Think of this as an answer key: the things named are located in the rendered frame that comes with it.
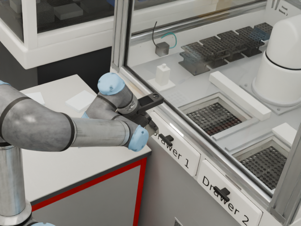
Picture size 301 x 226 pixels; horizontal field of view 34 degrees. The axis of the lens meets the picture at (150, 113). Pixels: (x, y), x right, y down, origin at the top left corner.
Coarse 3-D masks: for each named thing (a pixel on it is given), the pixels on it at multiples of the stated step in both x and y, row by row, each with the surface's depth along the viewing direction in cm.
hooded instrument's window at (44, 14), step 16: (0, 0) 234; (16, 0) 218; (48, 0) 221; (64, 0) 226; (80, 0) 232; (96, 0) 237; (112, 0) 243; (0, 16) 241; (16, 16) 224; (48, 16) 226; (64, 16) 231; (80, 16) 237; (96, 16) 243; (112, 16) 249; (16, 32) 230; (48, 32) 231
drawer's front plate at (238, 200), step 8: (200, 168) 181; (208, 168) 177; (200, 176) 183; (208, 176) 179; (216, 176) 175; (200, 184) 185; (216, 184) 176; (224, 184) 172; (232, 184) 171; (208, 192) 182; (232, 192) 170; (240, 192) 169; (216, 200) 179; (232, 200) 171; (240, 200) 168; (248, 200) 166; (224, 208) 177; (240, 208) 169; (248, 208) 166; (256, 208) 164; (232, 216) 174; (240, 216) 171; (248, 216) 167; (256, 216) 164; (248, 224) 168; (256, 224) 166
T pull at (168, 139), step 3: (159, 135) 191; (162, 135) 190; (168, 135) 190; (162, 138) 190; (165, 138) 189; (168, 138) 189; (171, 138) 189; (165, 141) 188; (168, 141) 188; (171, 141) 190; (168, 144) 187; (171, 144) 187
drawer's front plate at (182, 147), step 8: (152, 112) 198; (152, 120) 198; (160, 120) 194; (160, 128) 195; (168, 128) 191; (152, 136) 202; (176, 136) 188; (160, 144) 199; (176, 144) 189; (184, 144) 185; (168, 152) 196; (184, 152) 187; (192, 152) 183; (176, 160) 193; (184, 160) 188; (192, 160) 184; (184, 168) 190; (192, 168) 186
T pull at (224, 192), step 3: (216, 186) 172; (216, 189) 171; (219, 189) 171; (222, 189) 171; (225, 189) 172; (219, 192) 170; (222, 192) 170; (225, 192) 170; (228, 192) 171; (219, 195) 170; (222, 195) 169; (225, 195) 169; (225, 198) 168; (228, 198) 168
